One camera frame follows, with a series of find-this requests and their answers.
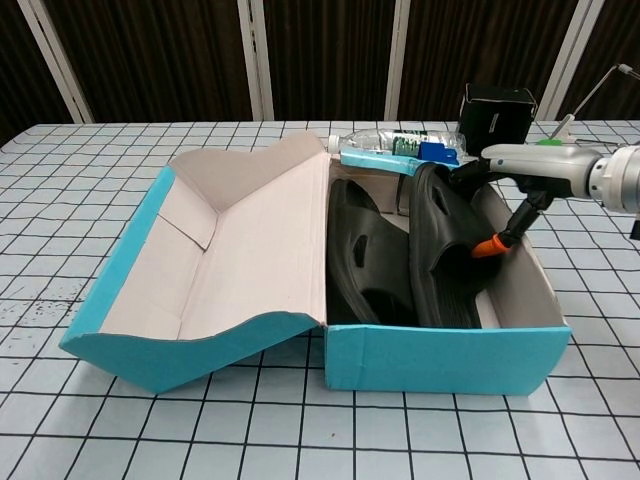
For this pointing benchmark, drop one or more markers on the green toy block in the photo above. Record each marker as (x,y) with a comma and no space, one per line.
(550,141)

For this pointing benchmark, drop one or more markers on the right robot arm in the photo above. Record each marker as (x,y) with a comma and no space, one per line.
(622,180)

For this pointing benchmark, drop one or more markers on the dark folding screen white frames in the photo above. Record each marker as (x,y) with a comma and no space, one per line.
(165,55)

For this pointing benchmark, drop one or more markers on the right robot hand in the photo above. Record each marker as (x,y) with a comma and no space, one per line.
(545,167)

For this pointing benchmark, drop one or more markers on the black rubber slipper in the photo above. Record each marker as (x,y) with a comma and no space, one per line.
(450,235)
(370,250)

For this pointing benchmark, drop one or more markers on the light blue cardboard shoe box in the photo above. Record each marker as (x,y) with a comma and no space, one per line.
(425,360)

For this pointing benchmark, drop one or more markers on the white black checkered tablecloth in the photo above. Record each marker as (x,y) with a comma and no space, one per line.
(200,435)

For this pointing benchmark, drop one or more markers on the clear plastic water bottle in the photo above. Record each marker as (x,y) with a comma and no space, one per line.
(370,140)

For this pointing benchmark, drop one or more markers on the blue toy block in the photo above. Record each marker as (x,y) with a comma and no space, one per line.
(435,151)

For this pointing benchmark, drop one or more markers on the black cube box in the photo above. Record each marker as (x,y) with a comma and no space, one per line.
(492,120)

